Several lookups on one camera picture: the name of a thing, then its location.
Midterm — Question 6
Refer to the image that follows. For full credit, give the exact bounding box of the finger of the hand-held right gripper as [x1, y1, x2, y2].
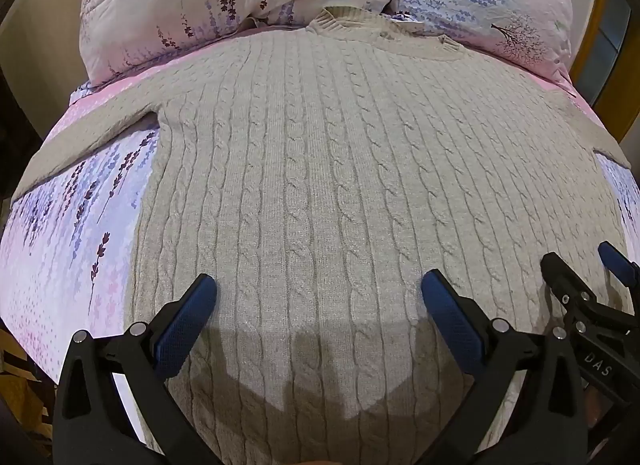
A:
[541, 252, 601, 341]
[598, 241, 640, 316]

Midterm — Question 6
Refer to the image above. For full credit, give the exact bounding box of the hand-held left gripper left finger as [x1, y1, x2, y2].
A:
[52, 273, 218, 465]

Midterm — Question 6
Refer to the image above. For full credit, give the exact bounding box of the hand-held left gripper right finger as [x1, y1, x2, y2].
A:
[421, 269, 599, 465]

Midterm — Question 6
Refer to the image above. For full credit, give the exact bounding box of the beige cable-knit sweater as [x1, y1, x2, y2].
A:
[12, 6, 633, 465]

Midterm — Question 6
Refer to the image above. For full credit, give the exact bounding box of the pink floral bed sheet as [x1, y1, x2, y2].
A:
[0, 45, 640, 456]

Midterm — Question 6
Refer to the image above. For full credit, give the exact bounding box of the brown cardboard box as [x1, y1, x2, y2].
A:
[0, 330, 56, 446]

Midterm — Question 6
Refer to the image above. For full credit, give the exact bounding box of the blue floral tree print pillow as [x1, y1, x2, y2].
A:
[390, 0, 576, 86]

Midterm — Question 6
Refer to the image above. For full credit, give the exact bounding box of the yellow wooden frame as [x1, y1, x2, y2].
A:
[570, 0, 640, 140]

